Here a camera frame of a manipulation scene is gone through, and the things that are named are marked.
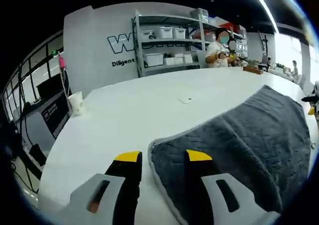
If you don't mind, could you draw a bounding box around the grey towel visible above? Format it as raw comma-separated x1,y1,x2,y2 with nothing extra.
148,84,312,225

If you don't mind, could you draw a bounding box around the brown wooden box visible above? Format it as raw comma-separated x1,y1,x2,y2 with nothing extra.
243,65,264,75

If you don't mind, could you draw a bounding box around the black pole stand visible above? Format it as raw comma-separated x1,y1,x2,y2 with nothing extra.
258,31,269,61

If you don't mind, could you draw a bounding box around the ceiling light strip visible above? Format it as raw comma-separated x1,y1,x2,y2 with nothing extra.
245,0,280,33

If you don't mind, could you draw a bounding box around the black power box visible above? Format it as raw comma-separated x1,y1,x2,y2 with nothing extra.
29,144,47,166

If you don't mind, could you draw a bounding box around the white paper cup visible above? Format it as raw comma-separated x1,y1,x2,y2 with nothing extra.
68,91,84,116

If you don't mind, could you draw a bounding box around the grey cabinet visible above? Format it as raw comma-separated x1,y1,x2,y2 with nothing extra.
14,90,72,141

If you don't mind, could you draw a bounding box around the black monitor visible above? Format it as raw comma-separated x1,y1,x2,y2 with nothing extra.
36,72,67,101

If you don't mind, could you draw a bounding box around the clear stacked storage bin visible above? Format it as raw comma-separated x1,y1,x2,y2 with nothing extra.
193,8,209,23

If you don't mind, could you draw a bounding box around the large white storage bin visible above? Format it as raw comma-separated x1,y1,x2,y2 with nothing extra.
144,53,164,66

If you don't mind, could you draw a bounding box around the grey metal shelf rack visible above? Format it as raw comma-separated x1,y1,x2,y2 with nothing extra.
132,9,249,77

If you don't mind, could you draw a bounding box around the white hanging cable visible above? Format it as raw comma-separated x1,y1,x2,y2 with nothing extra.
61,69,72,98

